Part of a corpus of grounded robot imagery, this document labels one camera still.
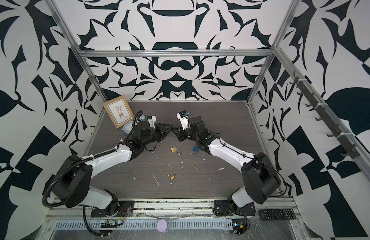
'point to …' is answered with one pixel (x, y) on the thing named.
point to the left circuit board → (111, 223)
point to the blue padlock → (196, 148)
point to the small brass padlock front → (172, 177)
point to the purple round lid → (162, 225)
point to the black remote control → (280, 214)
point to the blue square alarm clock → (127, 127)
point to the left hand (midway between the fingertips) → (174, 123)
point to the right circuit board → (239, 226)
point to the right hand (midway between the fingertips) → (174, 128)
